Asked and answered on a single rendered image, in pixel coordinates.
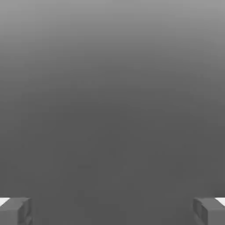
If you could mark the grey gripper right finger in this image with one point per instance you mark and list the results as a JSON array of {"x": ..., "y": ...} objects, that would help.
[{"x": 211, "y": 211}]

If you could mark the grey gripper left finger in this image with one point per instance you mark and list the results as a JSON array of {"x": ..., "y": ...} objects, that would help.
[{"x": 14, "y": 211}]

